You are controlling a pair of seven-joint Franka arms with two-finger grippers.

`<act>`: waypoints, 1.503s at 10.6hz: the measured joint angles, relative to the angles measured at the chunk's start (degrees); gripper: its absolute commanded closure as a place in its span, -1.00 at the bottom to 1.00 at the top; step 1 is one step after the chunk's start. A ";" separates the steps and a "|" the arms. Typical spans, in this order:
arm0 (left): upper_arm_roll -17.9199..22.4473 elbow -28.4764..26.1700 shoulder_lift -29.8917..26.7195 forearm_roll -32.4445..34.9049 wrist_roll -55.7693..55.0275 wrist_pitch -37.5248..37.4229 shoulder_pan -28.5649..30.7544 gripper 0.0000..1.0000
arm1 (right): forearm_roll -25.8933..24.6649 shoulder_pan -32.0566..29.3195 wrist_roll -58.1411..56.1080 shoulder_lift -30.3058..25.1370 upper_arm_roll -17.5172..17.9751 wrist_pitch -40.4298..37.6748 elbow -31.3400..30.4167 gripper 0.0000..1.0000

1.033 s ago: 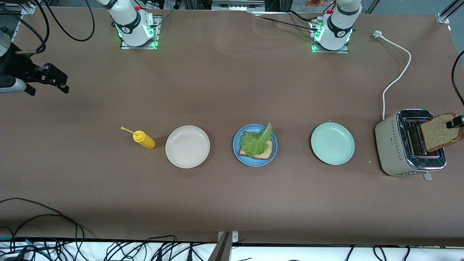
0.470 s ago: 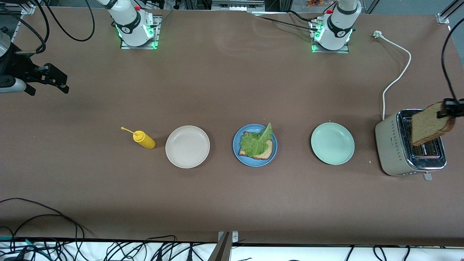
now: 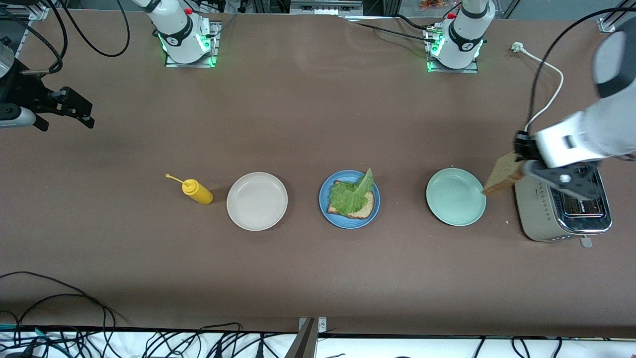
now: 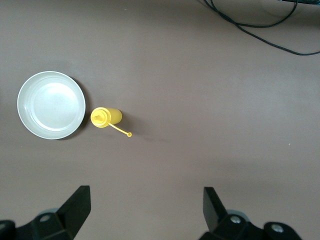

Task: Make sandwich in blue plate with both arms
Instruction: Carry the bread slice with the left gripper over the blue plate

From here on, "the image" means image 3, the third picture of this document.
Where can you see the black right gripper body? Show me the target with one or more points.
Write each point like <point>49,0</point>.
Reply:
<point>27,93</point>

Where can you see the seeded brown bread slice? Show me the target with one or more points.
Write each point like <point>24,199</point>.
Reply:
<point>503,174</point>

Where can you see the yellow mustard squeeze bottle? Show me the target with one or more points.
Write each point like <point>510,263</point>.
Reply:
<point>198,193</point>

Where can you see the brown bread slice with crust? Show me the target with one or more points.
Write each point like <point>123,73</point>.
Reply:
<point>365,209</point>

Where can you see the green lettuce leaf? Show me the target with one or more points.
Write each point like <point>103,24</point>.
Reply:
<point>348,196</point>

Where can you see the light green plate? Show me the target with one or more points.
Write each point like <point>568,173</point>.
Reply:
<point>455,197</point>

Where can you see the blue plate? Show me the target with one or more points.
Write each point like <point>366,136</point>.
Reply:
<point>343,223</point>

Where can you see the beige plate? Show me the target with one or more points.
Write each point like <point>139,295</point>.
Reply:
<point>257,201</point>

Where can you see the beige and chrome toaster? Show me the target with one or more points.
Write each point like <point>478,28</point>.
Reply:
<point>534,214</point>

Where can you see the orange patterned object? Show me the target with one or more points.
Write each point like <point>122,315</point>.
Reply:
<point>435,4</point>

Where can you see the grey metal power strip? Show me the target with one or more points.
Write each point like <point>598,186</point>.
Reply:
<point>325,7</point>

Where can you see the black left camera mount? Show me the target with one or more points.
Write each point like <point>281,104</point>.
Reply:
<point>571,186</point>

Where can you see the aluminium frame profile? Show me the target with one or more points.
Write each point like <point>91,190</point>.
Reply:
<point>608,22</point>
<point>39,12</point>

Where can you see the small metal bracket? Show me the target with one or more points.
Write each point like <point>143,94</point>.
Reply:
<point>322,325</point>

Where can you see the metal camera post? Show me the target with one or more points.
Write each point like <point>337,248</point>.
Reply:
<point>303,345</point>

